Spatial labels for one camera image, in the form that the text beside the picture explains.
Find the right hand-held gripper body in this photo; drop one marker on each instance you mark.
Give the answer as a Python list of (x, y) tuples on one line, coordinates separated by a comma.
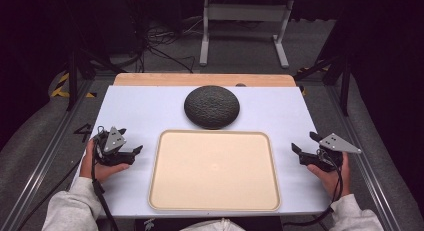
[(335, 143)]

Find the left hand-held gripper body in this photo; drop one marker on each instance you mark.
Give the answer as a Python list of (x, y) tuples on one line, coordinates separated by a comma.
[(115, 157)]

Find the beige plastic tray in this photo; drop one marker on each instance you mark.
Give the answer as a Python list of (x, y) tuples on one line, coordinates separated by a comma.
[(215, 172)]

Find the person's left hand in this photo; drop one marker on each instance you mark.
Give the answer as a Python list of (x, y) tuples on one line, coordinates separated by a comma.
[(88, 166)]

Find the person's right hand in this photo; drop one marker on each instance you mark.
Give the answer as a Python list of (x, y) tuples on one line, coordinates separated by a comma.
[(331, 182)]

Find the black tripod stand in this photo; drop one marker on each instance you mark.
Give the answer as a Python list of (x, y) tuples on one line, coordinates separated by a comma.
[(72, 77), (345, 81)]

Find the yellow black floor tape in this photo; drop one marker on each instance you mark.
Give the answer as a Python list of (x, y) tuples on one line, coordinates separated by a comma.
[(60, 89)]

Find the dark round table grommet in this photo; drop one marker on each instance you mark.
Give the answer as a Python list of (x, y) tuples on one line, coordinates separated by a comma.
[(240, 85)]

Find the person's grey sweatshirt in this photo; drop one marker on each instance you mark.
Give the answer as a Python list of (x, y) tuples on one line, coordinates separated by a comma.
[(213, 225)]

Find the white metal stand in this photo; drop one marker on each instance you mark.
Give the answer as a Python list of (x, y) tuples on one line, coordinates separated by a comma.
[(246, 12)]

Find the aluminium frame rail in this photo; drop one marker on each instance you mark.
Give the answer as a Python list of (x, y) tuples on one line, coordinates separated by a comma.
[(40, 167), (363, 157)]

